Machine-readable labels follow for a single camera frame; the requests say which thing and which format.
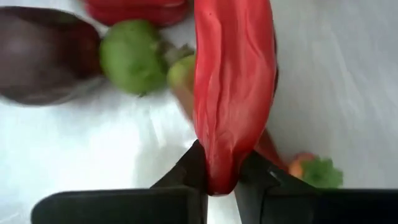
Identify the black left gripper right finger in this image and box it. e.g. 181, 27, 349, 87
234, 151, 398, 224

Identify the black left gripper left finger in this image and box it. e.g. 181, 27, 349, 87
30, 139, 208, 224

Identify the long red chili pepper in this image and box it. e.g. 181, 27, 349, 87
192, 0, 279, 197

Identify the small strawberry with green leaves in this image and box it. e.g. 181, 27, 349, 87
288, 151, 344, 189

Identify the red bell pepper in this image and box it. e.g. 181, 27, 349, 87
83, 0, 191, 28

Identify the small dark green fruit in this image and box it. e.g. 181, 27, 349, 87
99, 19, 169, 95

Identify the dark purple eggplant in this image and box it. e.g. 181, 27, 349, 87
0, 6, 104, 106

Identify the orange carrot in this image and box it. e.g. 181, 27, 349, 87
161, 43, 289, 171

